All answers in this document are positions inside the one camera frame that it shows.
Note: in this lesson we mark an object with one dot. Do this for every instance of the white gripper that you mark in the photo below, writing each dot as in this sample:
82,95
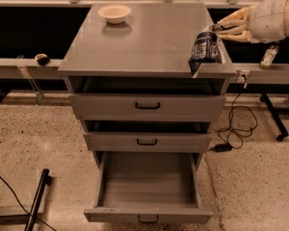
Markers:
268,20

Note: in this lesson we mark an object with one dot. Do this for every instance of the blue chip bag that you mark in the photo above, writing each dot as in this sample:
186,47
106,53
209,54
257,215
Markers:
206,49

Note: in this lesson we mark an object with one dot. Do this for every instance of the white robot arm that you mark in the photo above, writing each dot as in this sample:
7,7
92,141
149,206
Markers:
244,28

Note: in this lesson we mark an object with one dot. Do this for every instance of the grey drawer cabinet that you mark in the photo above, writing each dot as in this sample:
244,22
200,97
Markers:
146,54

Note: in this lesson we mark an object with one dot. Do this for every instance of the grey top drawer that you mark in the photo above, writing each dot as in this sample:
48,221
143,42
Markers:
147,106

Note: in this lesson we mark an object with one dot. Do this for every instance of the grey middle drawer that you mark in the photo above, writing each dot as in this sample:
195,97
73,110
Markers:
147,142

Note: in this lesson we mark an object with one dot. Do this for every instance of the grey open bottom drawer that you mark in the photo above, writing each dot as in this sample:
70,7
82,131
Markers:
148,188

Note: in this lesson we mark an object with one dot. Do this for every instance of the green drink bottle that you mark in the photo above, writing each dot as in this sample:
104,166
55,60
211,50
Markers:
269,56

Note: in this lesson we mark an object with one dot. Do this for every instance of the black caster table leg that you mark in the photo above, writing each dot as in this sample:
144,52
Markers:
282,129

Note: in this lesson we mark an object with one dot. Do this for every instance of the white paper bowl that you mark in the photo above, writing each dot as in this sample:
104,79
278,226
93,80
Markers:
114,14

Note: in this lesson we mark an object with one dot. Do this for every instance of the small black round object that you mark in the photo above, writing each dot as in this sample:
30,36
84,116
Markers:
42,59

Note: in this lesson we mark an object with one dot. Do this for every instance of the black metal stand leg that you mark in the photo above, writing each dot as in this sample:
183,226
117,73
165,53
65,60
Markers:
45,180

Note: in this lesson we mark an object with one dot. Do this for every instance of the white wall outlet plug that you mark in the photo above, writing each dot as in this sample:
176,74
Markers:
242,76

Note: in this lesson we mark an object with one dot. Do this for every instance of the grey metal rail shelf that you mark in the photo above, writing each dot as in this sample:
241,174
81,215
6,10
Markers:
11,69

